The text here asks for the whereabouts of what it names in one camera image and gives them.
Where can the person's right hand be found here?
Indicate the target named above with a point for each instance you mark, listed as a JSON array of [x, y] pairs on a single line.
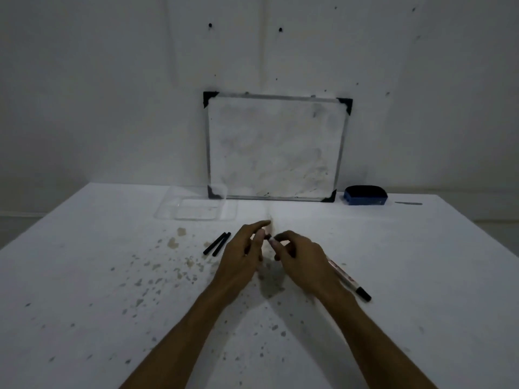
[[310, 265]]

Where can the person's left hand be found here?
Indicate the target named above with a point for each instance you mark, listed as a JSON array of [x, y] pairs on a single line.
[[237, 263]]

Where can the person's left thumb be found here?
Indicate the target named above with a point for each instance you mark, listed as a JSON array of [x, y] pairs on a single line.
[[261, 237]]

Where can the person's right thumb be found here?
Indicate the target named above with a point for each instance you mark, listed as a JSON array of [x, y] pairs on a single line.
[[282, 250]]

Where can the person's right forearm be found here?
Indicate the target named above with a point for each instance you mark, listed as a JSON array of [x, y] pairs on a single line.
[[373, 344]]

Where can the person's left forearm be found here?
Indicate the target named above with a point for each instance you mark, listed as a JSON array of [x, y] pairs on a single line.
[[178, 340]]

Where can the clear plastic tray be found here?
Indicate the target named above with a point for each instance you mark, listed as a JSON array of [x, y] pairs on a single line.
[[194, 206]]

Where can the white marker with black cap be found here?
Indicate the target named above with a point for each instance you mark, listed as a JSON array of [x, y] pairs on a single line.
[[349, 280]]

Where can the blue whiteboard eraser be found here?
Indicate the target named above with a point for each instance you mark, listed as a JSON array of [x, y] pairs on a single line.
[[365, 196]]

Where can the small thin metal strip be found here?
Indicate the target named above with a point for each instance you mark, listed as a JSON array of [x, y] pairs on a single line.
[[408, 203]]

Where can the whiteboard with metal frame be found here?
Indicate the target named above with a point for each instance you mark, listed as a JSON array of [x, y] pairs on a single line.
[[275, 147]]

